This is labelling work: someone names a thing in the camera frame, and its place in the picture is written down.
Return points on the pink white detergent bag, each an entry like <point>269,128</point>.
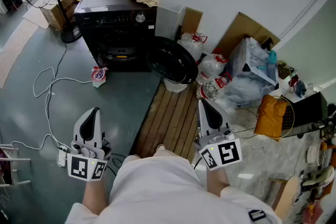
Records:
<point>99,76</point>

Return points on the white power strip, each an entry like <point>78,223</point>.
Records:
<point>62,157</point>

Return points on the black rectangular case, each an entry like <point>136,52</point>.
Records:
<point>309,110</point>

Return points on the clear plastic sheet pile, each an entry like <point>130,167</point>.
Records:
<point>246,94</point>

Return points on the large leaning cardboard panel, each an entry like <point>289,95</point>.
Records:
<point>241,31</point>

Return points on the small flat cardboard sheet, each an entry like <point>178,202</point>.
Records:
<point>35,17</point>

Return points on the white round dish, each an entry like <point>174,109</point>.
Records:
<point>313,154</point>

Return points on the person's white shirt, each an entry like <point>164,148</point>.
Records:
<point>162,191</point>

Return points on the orange fabric bag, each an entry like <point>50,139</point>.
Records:
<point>270,118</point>

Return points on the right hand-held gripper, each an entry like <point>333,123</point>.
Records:
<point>228,152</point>

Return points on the yellow badminton racket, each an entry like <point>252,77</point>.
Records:
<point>288,119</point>

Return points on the black round washing machine door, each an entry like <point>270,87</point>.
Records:
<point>170,60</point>

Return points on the person's right forearm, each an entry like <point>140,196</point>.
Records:
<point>216,181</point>

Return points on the teal spray bottle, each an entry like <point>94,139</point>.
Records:
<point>271,61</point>

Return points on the large brown cardboard box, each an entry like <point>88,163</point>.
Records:
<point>50,11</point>

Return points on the grey metal cabinet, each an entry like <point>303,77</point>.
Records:
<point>168,21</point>

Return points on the wooden slat platform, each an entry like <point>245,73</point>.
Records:
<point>170,123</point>

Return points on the white frame rack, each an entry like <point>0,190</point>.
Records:
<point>15,159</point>

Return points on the wooden skateboard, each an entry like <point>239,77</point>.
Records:
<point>288,196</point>

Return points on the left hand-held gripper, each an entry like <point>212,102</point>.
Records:
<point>78,166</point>

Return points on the person's left forearm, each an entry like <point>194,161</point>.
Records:
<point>95,196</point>

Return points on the clear plastic storage box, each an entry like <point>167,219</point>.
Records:
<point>252,60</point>

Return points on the upright brown cardboard panel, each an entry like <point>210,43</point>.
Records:
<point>193,21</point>

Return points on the person's white shoe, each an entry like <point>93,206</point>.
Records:
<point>160,149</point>

